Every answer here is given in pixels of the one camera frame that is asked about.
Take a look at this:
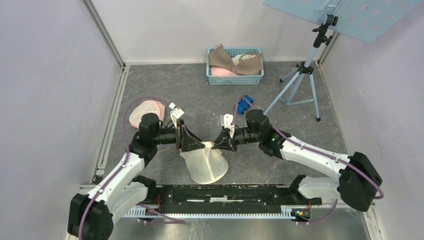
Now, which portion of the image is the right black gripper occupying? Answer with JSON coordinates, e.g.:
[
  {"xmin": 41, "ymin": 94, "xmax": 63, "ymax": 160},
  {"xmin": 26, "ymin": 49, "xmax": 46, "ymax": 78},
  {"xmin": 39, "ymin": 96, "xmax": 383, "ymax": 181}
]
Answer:
[{"xmin": 210, "ymin": 127, "xmax": 262, "ymax": 153}]

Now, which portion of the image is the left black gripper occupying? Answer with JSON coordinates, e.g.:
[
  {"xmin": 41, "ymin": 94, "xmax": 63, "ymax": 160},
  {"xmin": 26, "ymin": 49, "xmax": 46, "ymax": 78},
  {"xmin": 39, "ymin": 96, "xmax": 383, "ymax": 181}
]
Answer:
[{"xmin": 152, "ymin": 119, "xmax": 204, "ymax": 153}]

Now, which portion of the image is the white round tub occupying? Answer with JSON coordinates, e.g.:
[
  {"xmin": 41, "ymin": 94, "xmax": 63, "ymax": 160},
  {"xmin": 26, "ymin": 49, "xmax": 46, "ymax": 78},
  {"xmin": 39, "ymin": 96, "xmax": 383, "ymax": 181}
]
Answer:
[{"xmin": 180, "ymin": 141, "xmax": 229, "ymax": 185}]

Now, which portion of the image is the white mesh laundry bag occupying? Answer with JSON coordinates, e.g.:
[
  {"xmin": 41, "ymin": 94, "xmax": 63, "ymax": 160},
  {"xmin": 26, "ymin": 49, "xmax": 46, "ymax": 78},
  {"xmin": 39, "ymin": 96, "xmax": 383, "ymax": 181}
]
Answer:
[{"xmin": 128, "ymin": 100, "xmax": 166, "ymax": 129}]

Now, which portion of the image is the beige padded bra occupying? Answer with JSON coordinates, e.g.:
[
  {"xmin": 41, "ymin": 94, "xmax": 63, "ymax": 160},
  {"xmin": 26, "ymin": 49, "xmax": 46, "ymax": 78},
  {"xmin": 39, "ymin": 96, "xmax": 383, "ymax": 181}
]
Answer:
[{"xmin": 208, "ymin": 44, "xmax": 264, "ymax": 76}]

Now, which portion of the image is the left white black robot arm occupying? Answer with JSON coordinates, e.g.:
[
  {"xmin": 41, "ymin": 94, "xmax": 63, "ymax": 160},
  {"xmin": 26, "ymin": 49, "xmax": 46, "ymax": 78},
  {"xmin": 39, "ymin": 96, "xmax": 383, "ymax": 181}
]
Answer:
[{"xmin": 67, "ymin": 113, "xmax": 205, "ymax": 240}]

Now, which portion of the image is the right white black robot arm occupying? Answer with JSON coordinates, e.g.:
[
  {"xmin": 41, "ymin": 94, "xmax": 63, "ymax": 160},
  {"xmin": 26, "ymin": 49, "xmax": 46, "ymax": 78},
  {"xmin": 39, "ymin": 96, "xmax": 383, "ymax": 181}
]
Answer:
[{"xmin": 213, "ymin": 109, "xmax": 385, "ymax": 212}]

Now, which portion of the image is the blue toy car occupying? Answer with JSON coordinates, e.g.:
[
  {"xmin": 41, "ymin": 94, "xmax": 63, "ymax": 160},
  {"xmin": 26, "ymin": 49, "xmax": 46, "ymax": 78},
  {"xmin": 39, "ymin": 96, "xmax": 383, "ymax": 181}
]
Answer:
[{"xmin": 236, "ymin": 95, "xmax": 254, "ymax": 115}]

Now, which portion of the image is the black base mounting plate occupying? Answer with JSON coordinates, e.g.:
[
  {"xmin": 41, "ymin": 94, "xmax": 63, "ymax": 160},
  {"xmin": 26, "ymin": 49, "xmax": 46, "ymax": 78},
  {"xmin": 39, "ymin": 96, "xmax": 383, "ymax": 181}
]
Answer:
[{"xmin": 142, "ymin": 184, "xmax": 323, "ymax": 214}]

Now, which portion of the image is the blue plastic basket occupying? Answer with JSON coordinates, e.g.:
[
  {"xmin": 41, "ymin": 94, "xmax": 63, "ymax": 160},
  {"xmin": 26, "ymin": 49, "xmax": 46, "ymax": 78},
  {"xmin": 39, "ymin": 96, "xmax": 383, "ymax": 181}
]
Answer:
[{"xmin": 206, "ymin": 44, "xmax": 265, "ymax": 85}]

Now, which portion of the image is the pink cloth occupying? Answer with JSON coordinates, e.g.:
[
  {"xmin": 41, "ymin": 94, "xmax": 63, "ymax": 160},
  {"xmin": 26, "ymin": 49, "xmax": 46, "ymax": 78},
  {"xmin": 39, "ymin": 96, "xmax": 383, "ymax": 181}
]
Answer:
[{"xmin": 210, "ymin": 66, "xmax": 236, "ymax": 77}]

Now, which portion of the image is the light green cloth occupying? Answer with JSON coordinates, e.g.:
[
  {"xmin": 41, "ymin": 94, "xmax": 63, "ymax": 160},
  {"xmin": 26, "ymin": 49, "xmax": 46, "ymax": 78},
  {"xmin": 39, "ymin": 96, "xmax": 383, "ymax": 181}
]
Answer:
[{"xmin": 232, "ymin": 53, "xmax": 256, "ymax": 65}]

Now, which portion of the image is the blue tripod stand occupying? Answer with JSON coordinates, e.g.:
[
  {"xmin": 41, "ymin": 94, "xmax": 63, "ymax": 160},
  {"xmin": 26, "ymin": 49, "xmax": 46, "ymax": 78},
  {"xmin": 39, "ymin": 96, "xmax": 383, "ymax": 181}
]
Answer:
[{"xmin": 264, "ymin": 14, "xmax": 339, "ymax": 122}]

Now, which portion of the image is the light blue perforated board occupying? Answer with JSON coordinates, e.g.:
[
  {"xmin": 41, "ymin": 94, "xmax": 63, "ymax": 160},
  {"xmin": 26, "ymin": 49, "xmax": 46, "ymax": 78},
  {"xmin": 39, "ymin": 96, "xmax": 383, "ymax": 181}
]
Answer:
[{"xmin": 263, "ymin": 0, "xmax": 421, "ymax": 44}]

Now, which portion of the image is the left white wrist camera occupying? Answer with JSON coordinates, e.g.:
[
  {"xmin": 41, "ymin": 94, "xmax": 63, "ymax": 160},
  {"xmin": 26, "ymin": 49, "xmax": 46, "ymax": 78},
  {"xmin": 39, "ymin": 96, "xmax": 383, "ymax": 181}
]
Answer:
[{"xmin": 168, "ymin": 102, "xmax": 185, "ymax": 127}]

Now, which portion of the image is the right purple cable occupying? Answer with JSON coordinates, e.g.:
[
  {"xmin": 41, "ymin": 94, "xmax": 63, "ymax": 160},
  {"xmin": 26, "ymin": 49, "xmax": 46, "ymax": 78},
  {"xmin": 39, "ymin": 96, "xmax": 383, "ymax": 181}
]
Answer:
[{"xmin": 231, "ymin": 95, "xmax": 385, "ymax": 226}]

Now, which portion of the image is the purple cable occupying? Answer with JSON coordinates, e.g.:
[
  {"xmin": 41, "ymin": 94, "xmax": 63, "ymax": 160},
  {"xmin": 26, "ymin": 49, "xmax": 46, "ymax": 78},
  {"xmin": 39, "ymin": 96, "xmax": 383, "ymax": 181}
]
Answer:
[
  {"xmin": 231, "ymin": 95, "xmax": 385, "ymax": 226},
  {"xmin": 77, "ymin": 96, "xmax": 186, "ymax": 240}
]

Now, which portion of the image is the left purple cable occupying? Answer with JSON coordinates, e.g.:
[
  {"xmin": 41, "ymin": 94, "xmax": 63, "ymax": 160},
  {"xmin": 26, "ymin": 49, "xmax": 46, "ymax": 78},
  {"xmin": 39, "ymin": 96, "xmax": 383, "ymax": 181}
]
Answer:
[{"xmin": 77, "ymin": 96, "xmax": 186, "ymax": 240}]

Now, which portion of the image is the light blue cable rail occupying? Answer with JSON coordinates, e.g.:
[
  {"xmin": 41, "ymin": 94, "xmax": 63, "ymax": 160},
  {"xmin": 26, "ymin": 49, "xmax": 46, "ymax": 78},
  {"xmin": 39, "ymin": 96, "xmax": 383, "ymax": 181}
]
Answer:
[{"xmin": 122, "ymin": 206, "xmax": 295, "ymax": 220}]

